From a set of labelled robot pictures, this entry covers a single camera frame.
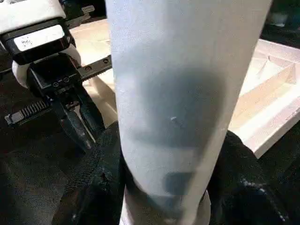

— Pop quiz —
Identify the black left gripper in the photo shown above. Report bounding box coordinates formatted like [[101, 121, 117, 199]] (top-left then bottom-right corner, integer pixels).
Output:
[[4, 53, 112, 151]]

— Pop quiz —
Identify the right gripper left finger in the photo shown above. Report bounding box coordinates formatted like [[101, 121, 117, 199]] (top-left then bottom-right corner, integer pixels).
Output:
[[58, 120, 125, 225]]

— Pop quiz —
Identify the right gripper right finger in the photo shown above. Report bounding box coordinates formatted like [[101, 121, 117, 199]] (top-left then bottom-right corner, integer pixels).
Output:
[[208, 131, 300, 225]]

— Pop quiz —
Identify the white plastic table top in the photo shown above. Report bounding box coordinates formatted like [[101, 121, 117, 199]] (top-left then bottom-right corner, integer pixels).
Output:
[[70, 18, 300, 159]]

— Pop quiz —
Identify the white plastic table leg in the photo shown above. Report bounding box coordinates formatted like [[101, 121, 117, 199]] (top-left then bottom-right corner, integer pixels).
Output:
[[105, 0, 274, 225]]

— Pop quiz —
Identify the black plastic table mat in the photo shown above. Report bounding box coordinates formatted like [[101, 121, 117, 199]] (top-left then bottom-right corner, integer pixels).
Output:
[[0, 49, 300, 225]]

